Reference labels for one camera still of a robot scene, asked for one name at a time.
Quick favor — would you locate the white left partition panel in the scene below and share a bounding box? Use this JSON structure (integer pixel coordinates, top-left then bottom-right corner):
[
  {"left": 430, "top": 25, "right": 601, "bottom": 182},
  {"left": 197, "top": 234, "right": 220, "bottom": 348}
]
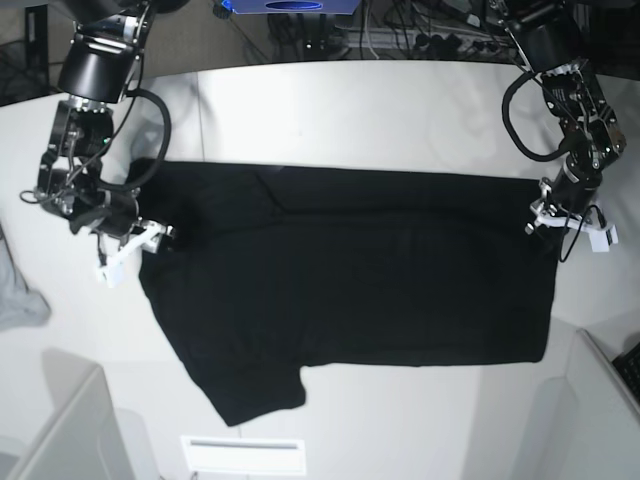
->
[{"left": 7, "top": 348, "right": 136, "bottom": 479}]

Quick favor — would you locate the grey cloth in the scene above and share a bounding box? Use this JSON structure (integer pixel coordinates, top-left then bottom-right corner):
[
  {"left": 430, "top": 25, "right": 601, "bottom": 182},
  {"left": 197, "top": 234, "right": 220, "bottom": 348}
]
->
[{"left": 1, "top": 232, "right": 51, "bottom": 332}]

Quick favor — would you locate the black keyboard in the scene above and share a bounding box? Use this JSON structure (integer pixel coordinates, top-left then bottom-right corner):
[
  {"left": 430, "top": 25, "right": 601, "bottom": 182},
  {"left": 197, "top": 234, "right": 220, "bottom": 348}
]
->
[{"left": 612, "top": 344, "right": 640, "bottom": 412}]

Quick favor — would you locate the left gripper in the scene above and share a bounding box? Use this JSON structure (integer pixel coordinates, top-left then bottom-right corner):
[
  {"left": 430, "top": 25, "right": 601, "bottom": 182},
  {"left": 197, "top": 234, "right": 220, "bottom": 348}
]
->
[{"left": 529, "top": 169, "right": 603, "bottom": 255}]

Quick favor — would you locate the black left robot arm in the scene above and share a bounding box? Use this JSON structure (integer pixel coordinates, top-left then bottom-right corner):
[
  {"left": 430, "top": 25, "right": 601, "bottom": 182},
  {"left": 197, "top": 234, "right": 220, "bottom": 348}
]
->
[{"left": 481, "top": 1, "right": 626, "bottom": 253}]

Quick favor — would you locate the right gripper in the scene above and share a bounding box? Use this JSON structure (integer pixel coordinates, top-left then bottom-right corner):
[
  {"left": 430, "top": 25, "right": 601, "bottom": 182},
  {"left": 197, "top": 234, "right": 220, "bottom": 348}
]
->
[{"left": 69, "top": 190, "right": 180, "bottom": 253}]

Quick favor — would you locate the white right partition panel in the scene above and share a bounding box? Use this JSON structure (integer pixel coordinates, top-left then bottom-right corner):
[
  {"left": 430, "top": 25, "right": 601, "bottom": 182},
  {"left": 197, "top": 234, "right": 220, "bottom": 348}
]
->
[{"left": 529, "top": 327, "right": 640, "bottom": 480}]

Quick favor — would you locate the white partition panel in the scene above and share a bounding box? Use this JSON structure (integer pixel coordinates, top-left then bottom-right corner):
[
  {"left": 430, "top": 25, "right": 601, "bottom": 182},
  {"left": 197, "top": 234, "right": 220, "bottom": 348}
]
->
[
  {"left": 7, "top": 348, "right": 136, "bottom": 479},
  {"left": 529, "top": 327, "right": 640, "bottom": 480}
]

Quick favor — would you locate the black T-shirt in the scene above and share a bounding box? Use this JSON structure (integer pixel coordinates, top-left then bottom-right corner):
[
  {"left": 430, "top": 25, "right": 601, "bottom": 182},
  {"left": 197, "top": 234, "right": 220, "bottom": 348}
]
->
[{"left": 138, "top": 162, "right": 557, "bottom": 426}]

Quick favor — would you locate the blue box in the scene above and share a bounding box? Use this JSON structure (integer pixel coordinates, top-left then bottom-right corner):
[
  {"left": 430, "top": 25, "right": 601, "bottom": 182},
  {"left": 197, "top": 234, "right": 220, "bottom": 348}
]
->
[{"left": 223, "top": 0, "right": 361, "bottom": 15}]

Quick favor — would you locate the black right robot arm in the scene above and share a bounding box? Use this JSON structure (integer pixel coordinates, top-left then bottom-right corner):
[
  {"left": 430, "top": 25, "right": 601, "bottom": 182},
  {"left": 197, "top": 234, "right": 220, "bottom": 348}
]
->
[{"left": 20, "top": 0, "right": 185, "bottom": 253}]

